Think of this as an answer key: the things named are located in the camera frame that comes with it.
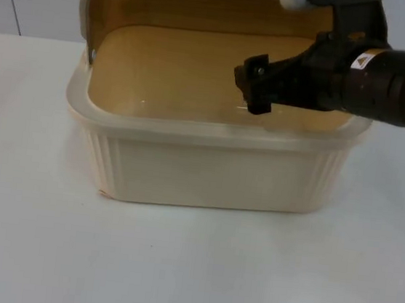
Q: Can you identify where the cream lid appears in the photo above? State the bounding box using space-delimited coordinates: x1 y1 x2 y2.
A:
72 0 338 92

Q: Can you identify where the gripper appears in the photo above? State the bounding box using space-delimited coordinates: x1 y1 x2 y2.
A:
229 0 392 130

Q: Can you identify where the cream box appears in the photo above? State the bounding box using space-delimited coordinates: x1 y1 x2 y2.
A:
54 16 381 229

